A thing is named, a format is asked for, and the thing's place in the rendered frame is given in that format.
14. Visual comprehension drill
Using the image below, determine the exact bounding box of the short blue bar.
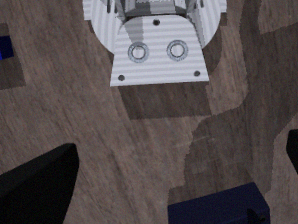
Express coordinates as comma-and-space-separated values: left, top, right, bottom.
0, 36, 15, 60

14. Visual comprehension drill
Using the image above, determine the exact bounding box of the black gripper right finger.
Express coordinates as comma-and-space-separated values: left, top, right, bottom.
286, 129, 298, 173

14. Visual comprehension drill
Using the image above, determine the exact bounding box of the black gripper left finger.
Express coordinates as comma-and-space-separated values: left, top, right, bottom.
0, 144, 80, 224

